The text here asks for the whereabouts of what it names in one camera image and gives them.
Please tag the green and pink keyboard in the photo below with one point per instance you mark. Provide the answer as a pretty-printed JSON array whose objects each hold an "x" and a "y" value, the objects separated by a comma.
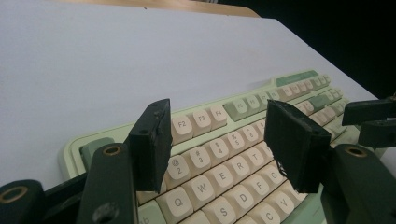
[{"x": 224, "y": 177}]

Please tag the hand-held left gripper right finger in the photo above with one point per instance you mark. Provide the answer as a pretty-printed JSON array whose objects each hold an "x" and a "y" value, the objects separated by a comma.
[{"x": 295, "y": 146}]

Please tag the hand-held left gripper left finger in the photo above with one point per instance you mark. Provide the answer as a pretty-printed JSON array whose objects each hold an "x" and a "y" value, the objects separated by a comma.
[{"x": 151, "y": 146}]

